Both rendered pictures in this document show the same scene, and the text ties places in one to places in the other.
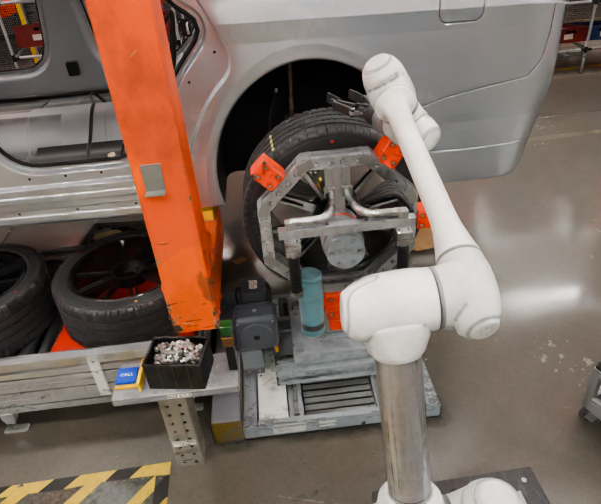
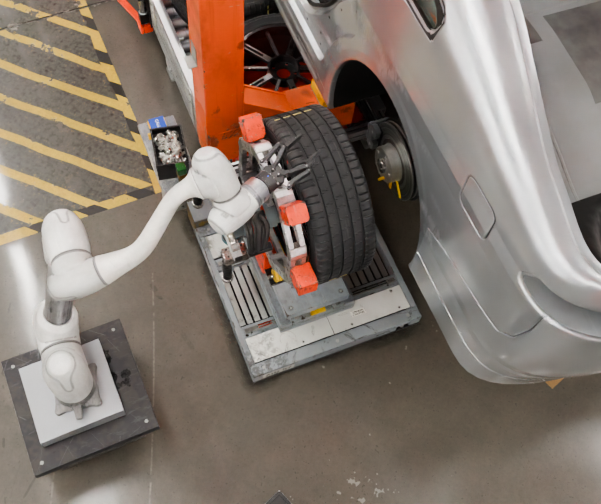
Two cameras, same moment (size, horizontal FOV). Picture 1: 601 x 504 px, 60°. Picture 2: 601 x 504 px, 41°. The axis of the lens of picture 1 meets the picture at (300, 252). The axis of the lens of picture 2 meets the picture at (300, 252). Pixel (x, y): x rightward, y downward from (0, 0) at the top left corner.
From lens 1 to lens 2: 2.51 m
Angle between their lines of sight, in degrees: 48
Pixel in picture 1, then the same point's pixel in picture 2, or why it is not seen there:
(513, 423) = (260, 447)
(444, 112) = (441, 260)
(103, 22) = not seen: outside the picture
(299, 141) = (277, 136)
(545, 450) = (236, 473)
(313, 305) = not seen: hidden behind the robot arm
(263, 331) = not seen: hidden behind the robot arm
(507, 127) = (471, 339)
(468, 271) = (73, 270)
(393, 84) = (193, 173)
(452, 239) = (101, 258)
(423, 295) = (51, 249)
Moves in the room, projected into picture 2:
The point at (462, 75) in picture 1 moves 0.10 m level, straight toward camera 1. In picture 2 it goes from (459, 256) to (428, 255)
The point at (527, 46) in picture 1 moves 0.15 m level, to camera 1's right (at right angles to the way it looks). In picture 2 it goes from (503, 310) to (525, 355)
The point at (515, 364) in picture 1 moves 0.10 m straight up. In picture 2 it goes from (337, 452) to (340, 447)
